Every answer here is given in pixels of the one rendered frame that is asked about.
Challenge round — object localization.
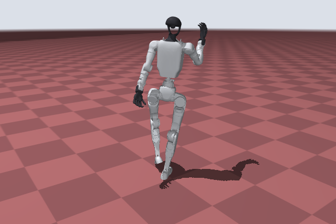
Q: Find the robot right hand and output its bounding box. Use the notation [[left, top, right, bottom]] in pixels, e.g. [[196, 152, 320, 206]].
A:
[[198, 23, 207, 45]]

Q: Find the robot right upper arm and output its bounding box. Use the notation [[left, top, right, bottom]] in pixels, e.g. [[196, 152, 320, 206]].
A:
[[182, 42, 202, 66]]

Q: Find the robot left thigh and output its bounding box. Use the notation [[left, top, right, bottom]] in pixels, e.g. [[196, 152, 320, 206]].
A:
[[148, 88, 160, 129]]

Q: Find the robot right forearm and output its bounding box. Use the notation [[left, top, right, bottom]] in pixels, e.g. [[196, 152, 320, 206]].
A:
[[196, 40, 205, 63]]

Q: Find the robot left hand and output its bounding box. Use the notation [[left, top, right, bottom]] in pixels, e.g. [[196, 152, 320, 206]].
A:
[[133, 85, 146, 108]]

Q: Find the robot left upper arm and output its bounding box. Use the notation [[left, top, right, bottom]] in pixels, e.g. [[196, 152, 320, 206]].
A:
[[143, 40, 159, 72]]

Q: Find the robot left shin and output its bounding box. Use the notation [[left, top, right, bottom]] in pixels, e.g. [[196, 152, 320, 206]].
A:
[[150, 119, 160, 158]]

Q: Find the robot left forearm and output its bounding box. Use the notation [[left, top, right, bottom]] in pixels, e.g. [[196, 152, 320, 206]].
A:
[[137, 63, 149, 91]]

